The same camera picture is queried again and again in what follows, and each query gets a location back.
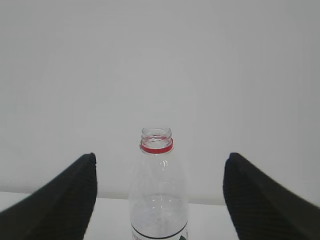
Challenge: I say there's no clear water bottle red label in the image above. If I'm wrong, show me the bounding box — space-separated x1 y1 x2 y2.
128 128 189 240

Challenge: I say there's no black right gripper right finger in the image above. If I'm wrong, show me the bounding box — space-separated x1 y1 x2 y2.
223 152 320 240

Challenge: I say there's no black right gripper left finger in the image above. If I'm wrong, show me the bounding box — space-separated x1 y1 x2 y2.
0 153 98 240

